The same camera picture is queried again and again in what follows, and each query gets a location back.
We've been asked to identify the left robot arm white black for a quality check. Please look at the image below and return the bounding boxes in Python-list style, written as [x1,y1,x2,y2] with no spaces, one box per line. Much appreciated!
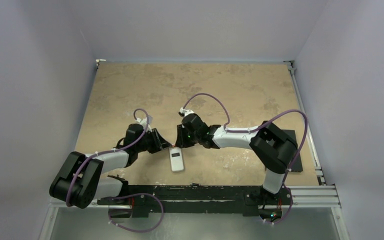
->
[49,123,171,209]

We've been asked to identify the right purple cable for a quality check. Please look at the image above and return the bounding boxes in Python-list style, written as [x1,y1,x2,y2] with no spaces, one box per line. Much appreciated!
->
[181,93,309,226]

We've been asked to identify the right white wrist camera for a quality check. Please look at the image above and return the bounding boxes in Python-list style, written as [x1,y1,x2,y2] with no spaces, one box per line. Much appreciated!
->
[178,107,195,118]

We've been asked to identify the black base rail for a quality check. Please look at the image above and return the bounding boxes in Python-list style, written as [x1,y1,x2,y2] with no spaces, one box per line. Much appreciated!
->
[97,185,283,221]

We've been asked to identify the aluminium frame rail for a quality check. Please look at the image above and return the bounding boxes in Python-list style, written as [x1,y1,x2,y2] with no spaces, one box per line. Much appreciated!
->
[284,60,342,209]

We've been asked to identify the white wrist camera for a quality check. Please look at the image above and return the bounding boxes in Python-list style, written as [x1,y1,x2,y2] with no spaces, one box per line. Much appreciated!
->
[139,115,153,132]
[178,107,195,118]

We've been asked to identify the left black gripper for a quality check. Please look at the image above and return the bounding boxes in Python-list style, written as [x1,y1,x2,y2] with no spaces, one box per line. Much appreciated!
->
[135,128,171,154]

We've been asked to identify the purple loop cable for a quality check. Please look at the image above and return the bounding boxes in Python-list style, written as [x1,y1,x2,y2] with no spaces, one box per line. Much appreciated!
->
[107,193,165,234]

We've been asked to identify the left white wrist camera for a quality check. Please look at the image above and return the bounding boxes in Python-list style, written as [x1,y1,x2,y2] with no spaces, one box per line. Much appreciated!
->
[139,115,153,132]

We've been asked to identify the black perforated box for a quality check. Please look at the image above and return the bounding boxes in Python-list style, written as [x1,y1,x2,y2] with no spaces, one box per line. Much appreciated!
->
[283,129,305,173]

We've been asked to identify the white red remote control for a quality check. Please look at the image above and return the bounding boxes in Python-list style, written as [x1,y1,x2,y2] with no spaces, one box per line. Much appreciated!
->
[169,146,185,173]

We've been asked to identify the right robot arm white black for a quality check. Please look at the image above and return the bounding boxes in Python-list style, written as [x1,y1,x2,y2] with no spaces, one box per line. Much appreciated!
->
[175,112,299,204]

